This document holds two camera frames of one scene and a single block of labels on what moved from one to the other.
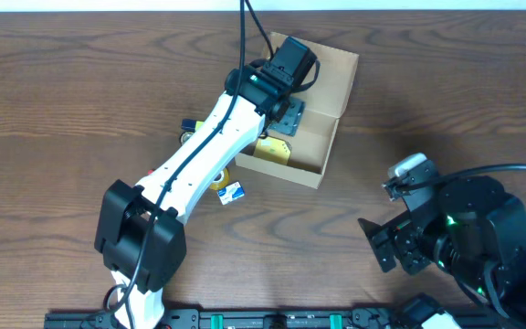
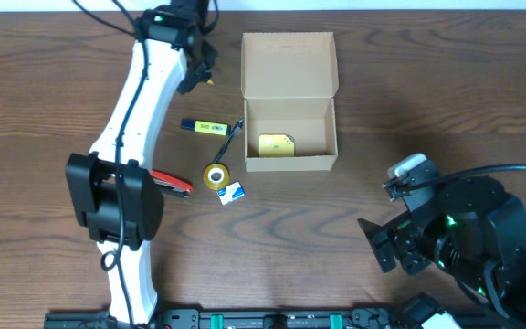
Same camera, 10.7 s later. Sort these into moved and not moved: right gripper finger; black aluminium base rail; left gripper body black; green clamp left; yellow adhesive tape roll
Moved: left gripper body black
Not moved: black aluminium base rail; right gripper finger; green clamp left; yellow adhesive tape roll
